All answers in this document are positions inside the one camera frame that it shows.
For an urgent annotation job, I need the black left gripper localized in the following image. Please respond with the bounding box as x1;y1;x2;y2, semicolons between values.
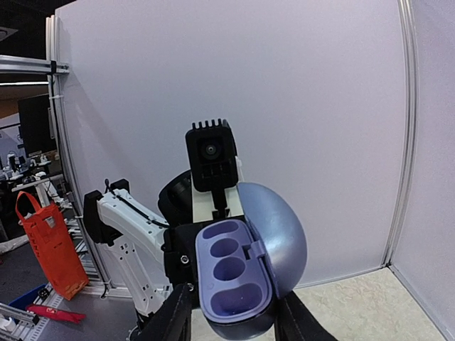
161;224;199;286

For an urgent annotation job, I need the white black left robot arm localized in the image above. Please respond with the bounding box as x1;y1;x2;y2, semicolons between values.
82;170;197;330

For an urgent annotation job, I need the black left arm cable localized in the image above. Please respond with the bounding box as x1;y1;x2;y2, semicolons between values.
103;179;171;228

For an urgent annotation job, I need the aluminium left corner post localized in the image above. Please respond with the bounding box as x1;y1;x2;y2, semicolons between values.
380;0;420;269

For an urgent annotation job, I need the red flat tool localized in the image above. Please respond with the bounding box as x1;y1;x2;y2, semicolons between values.
26;304;86;324

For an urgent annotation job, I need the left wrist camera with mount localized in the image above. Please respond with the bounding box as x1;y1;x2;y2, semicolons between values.
185;119;244;223

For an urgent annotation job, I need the orange paper bag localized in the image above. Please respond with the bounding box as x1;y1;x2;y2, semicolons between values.
16;191;90;301

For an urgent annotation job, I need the blue plastic bin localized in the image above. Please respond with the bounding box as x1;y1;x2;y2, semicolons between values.
9;284;46;310

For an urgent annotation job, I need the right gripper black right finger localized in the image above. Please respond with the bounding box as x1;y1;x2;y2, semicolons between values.
274;291;337;341

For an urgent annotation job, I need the aluminium outer frame post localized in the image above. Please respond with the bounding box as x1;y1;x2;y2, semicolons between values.
45;14;110;299

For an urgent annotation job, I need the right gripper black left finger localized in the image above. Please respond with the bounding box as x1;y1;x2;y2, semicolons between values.
136;283;192;341

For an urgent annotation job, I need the blue-grey oval charging case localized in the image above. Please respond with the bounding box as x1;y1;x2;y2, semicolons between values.
195;183;307;340

